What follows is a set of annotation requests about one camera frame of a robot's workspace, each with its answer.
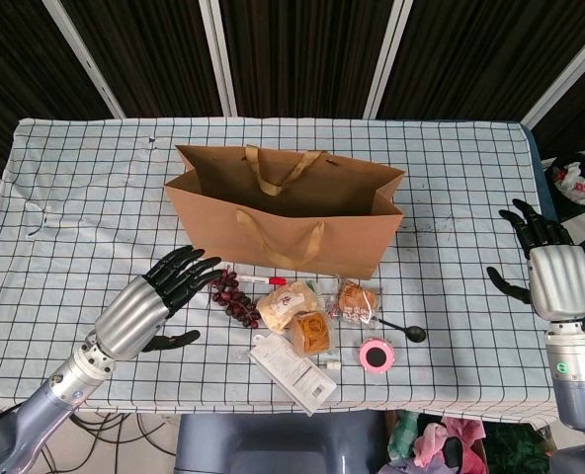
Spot robot right five-finger hand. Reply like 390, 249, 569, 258
486, 198, 585, 323

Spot pink tape roll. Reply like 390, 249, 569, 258
359, 336, 396, 375

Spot dark green cloth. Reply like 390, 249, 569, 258
484, 422, 560, 474

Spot dark red grape bunch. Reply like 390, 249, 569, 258
207, 268, 263, 330

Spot blue-grey robot torso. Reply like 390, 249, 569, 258
174, 412, 390, 474

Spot bread bun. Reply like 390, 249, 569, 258
255, 278, 323, 333

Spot brown paper bag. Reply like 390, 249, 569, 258
163, 143, 406, 281

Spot robot left five-finger hand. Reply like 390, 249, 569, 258
93, 245, 223, 359

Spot black floor cables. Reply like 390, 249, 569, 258
25, 412, 178, 474

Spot clear jar of rubber bands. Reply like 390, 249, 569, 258
287, 310, 334, 357

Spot black spoon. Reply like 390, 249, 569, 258
376, 318, 428, 344

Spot light green cloth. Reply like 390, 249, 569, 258
387, 409, 422, 460

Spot white flat barcode package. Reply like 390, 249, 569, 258
249, 334, 338, 416

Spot red and white marker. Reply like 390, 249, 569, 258
230, 274, 288, 286

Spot pink cloth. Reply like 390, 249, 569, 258
413, 417, 486, 468

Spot round cake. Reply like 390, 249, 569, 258
326, 276, 385, 326

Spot checkered white tablecloth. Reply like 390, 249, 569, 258
0, 117, 570, 424

